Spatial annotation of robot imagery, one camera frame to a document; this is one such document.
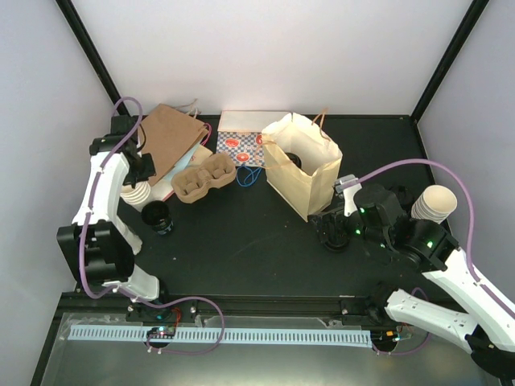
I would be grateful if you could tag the left black frame post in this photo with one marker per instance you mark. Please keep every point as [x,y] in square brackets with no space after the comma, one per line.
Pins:
[74,21]

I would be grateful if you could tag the black frame post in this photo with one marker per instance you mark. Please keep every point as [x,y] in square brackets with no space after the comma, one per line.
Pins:
[460,37]
[74,21]

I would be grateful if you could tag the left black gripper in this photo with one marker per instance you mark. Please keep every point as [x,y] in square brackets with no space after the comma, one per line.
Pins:
[148,171]

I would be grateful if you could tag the white cup stack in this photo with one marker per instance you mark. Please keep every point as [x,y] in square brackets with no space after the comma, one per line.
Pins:
[138,196]
[436,203]

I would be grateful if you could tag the right white cup stack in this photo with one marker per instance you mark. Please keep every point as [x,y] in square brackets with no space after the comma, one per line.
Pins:
[436,203]

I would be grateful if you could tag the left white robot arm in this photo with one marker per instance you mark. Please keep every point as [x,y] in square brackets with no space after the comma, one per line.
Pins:
[99,247]

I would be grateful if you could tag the single black lid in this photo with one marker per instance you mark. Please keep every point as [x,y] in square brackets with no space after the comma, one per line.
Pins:
[295,159]
[338,247]

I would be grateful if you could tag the light blue cable duct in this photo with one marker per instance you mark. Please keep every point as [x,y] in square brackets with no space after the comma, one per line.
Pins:
[252,336]

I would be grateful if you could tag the brown kraft paper bag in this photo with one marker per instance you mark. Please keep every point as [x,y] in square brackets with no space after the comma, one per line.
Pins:
[170,134]

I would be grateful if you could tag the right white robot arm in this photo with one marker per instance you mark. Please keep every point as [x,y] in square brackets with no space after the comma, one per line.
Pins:
[484,327]

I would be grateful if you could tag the cream paper bag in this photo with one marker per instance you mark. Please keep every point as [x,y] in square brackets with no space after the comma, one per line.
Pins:
[307,190]

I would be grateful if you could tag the right black frame post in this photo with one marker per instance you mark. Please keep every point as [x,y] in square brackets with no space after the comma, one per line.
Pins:
[460,37]

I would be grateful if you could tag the left white cup stack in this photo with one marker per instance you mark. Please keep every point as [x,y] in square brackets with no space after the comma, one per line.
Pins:
[138,196]

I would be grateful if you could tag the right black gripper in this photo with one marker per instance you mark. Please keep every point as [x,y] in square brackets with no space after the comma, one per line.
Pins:
[324,218]

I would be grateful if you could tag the small green circuit board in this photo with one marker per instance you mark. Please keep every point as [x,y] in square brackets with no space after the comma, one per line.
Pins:
[161,332]

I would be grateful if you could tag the blue checkered bakery bag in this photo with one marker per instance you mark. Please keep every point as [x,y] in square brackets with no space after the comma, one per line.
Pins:
[239,135]

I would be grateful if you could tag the light blue paper bag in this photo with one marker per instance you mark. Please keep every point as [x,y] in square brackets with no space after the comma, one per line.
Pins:
[195,156]

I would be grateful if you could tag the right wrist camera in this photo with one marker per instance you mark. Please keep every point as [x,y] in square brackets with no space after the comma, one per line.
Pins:
[345,188]

